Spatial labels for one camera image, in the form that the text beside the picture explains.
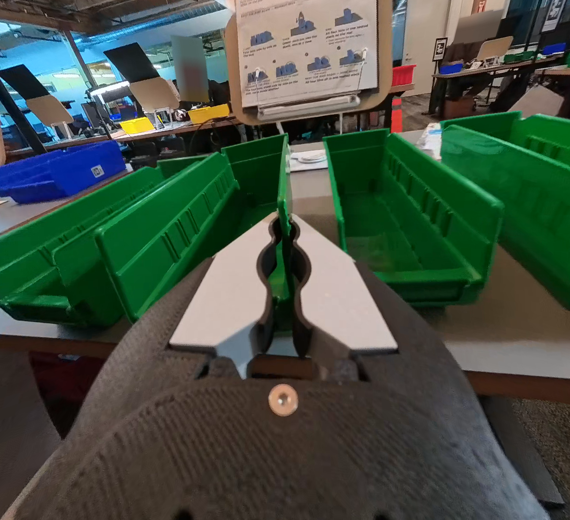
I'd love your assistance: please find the white door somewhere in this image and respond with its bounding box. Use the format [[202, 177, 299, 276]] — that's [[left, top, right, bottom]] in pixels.
[[409, 0, 456, 84]]

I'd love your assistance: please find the grey desk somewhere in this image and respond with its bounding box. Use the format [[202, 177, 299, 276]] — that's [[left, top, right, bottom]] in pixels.
[[0, 128, 570, 402]]

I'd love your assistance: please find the beige document holder stand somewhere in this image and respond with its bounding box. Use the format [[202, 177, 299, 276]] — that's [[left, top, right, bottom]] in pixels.
[[476, 36, 514, 67], [224, 0, 393, 171]]

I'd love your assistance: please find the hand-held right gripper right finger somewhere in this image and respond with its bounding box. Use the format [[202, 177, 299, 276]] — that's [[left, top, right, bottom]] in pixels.
[[289, 215, 398, 382]]

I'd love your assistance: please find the grey flat board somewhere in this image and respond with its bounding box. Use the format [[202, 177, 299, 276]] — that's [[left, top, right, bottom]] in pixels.
[[508, 85, 567, 120]]

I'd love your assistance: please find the white blue printed leaflet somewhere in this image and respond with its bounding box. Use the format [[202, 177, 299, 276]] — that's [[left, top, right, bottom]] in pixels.
[[419, 123, 444, 160]]

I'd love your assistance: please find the beige stand with black sheet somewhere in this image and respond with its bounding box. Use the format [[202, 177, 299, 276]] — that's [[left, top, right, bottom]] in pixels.
[[0, 63, 75, 140], [103, 42, 182, 129]]

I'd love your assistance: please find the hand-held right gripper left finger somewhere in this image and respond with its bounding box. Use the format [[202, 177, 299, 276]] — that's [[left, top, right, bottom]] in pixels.
[[168, 212, 284, 380]]

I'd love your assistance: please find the brown bag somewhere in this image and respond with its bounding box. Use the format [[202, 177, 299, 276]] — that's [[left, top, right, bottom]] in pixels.
[[438, 96, 476, 121]]

